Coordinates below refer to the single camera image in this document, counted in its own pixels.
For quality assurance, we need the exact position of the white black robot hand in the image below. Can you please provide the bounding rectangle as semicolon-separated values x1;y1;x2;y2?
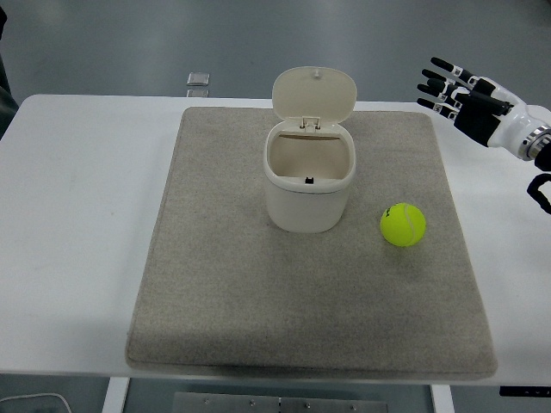
415;56;551;150

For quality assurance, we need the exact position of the yellow tennis ball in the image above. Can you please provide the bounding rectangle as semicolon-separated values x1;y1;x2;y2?
380;202;427;248

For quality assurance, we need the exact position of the cream bin with hinged lid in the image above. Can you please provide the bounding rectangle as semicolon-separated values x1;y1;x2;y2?
263;65;358;235

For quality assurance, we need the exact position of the black table control panel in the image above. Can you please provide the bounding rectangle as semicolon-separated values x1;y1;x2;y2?
498;385;551;398

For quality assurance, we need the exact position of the grey felt mat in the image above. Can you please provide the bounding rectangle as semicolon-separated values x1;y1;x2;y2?
124;106;499;380

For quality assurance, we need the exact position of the white table leg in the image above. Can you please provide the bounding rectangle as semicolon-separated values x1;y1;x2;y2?
429;383;453;413
102;377;130;413

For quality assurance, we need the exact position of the grey metal plate with screws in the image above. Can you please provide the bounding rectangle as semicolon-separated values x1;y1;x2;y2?
171;391;389;413

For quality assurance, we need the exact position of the person's leg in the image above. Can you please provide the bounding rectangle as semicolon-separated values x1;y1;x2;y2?
0;0;19;143

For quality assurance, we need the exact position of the white cable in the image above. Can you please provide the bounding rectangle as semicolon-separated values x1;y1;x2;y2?
0;392;73;413

